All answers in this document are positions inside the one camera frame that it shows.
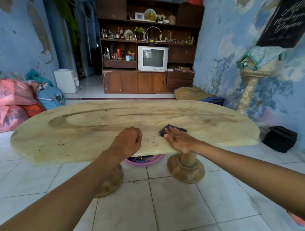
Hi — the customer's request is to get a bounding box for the white water dispenser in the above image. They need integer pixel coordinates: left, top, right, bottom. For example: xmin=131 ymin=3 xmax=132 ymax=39
xmin=54 ymin=69 xmax=80 ymax=93

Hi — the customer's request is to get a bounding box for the blue plastic bag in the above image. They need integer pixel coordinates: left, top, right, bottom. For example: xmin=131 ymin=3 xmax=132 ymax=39
xmin=37 ymin=86 xmax=66 ymax=110

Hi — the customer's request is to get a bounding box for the black sign board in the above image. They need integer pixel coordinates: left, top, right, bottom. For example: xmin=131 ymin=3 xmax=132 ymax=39
xmin=255 ymin=0 xmax=305 ymax=48

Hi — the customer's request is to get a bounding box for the person's right hand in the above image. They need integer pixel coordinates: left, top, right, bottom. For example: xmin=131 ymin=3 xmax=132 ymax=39
xmin=163 ymin=127 xmax=200 ymax=154

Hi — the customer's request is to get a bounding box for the person's right forearm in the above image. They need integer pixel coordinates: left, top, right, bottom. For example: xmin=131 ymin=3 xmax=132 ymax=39
xmin=193 ymin=142 xmax=305 ymax=220

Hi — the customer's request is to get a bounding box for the person's left hand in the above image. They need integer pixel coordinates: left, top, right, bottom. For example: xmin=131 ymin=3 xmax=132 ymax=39
xmin=108 ymin=127 xmax=143 ymax=159

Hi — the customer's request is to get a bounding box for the orange cloth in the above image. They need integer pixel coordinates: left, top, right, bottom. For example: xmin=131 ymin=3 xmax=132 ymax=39
xmin=287 ymin=211 xmax=305 ymax=228

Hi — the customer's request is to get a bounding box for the marble pedestal stand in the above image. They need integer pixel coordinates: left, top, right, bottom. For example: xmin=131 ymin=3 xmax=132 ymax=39
xmin=237 ymin=59 xmax=278 ymax=115

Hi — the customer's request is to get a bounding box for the teal frilled cloth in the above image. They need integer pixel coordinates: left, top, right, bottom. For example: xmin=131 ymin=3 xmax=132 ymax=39
xmin=237 ymin=46 xmax=286 ymax=71

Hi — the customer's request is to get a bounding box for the large pink plastic bag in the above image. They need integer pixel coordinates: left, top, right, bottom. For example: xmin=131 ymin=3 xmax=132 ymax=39
xmin=0 ymin=79 xmax=37 ymax=106
xmin=0 ymin=105 xmax=29 ymax=133

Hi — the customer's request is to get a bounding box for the beige marble table pedestal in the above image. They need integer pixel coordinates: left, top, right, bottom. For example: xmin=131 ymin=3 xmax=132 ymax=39
xmin=167 ymin=152 xmax=205 ymax=184
xmin=95 ymin=164 xmax=124 ymax=198

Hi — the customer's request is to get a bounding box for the beige cushion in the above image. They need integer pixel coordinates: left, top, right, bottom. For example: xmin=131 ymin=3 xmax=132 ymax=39
xmin=173 ymin=87 xmax=216 ymax=101

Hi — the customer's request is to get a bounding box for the brown wooden cabinet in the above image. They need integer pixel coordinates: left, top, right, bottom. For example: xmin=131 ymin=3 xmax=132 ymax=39
xmin=96 ymin=0 xmax=205 ymax=94

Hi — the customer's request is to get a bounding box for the ring antenna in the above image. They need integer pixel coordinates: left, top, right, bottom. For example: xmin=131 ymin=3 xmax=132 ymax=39
xmin=145 ymin=26 xmax=162 ymax=46

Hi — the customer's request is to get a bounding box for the group of glass ornaments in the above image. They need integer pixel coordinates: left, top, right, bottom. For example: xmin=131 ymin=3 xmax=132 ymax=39
xmin=101 ymin=27 xmax=124 ymax=40

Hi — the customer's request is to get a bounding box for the pink plastic basin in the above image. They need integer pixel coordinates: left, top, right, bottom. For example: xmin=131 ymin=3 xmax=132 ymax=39
xmin=124 ymin=154 xmax=164 ymax=166

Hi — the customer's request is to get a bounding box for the orange plastic bag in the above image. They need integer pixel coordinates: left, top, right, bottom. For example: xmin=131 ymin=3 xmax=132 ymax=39
xmin=23 ymin=103 xmax=46 ymax=117

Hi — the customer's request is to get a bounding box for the person's left forearm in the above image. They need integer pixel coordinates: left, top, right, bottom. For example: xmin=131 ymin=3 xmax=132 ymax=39
xmin=0 ymin=149 xmax=122 ymax=231

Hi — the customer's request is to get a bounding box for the vase of flowers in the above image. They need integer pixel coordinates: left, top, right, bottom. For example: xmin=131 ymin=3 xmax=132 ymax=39
xmin=135 ymin=27 xmax=146 ymax=41

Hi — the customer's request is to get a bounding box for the row of small trinkets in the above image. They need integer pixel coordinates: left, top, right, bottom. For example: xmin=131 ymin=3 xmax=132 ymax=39
xmin=164 ymin=36 xmax=194 ymax=45

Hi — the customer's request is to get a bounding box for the grey tube television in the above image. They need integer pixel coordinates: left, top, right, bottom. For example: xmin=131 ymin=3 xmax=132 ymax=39
xmin=138 ymin=46 xmax=169 ymax=72

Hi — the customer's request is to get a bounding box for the round wall clock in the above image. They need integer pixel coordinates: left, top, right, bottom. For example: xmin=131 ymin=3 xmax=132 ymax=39
xmin=144 ymin=9 xmax=157 ymax=21

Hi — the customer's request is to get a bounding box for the dark blue cloth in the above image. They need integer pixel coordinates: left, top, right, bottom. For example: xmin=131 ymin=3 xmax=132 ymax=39
xmin=158 ymin=124 xmax=187 ymax=137

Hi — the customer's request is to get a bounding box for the green curtain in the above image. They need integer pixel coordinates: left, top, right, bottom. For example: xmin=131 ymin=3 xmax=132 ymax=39
xmin=54 ymin=0 xmax=81 ymax=48

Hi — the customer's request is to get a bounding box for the folded blue cloth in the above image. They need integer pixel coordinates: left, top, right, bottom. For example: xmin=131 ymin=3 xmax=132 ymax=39
xmin=200 ymin=96 xmax=225 ymax=106

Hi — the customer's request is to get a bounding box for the teal plastic bag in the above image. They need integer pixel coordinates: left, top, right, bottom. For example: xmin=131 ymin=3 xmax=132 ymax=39
xmin=25 ymin=69 xmax=53 ymax=86

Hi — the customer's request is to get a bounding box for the black bag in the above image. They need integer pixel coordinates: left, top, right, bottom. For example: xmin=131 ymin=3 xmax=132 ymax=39
xmin=262 ymin=126 xmax=298 ymax=153

